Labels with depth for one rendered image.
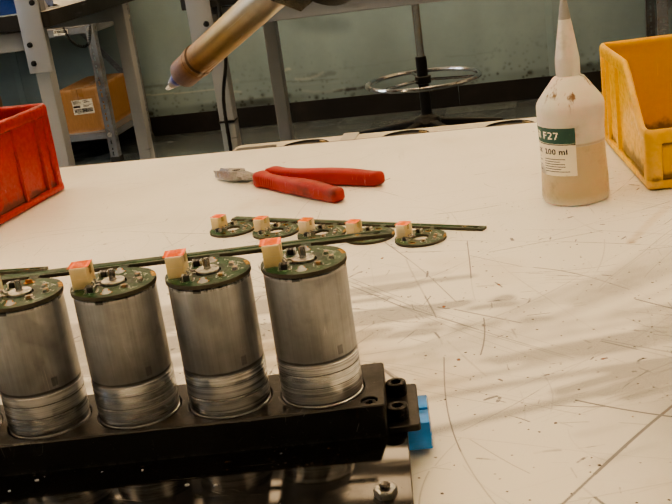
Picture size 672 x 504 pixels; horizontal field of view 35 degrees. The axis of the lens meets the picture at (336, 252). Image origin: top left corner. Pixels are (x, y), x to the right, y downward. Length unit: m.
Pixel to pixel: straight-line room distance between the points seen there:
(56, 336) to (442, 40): 4.43
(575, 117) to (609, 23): 4.19
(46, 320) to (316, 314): 0.08
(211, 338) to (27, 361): 0.05
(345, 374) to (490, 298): 0.14
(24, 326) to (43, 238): 0.31
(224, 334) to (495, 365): 0.11
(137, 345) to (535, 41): 4.44
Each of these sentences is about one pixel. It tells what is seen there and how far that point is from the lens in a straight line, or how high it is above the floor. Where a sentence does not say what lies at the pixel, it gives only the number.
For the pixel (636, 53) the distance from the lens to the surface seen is 0.66.
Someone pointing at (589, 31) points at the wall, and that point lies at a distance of 4.72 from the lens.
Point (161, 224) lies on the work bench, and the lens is 0.61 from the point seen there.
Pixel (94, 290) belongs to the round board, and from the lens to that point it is 0.31.
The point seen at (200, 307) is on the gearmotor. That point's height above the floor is 0.81.
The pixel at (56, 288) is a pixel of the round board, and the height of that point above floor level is 0.81.
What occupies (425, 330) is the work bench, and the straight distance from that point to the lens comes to 0.41.
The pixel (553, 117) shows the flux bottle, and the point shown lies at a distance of 0.53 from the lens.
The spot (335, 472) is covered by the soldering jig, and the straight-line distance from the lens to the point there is 0.30.
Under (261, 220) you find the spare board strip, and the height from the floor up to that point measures 0.76.
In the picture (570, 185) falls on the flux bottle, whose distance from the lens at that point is 0.54.
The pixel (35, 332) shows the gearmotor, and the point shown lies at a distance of 0.32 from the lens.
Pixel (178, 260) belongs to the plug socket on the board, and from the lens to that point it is 0.31.
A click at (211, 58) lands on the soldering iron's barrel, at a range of 0.27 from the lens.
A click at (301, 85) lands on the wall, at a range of 4.83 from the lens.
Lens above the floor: 0.91
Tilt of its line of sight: 18 degrees down
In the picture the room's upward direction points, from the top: 8 degrees counter-clockwise
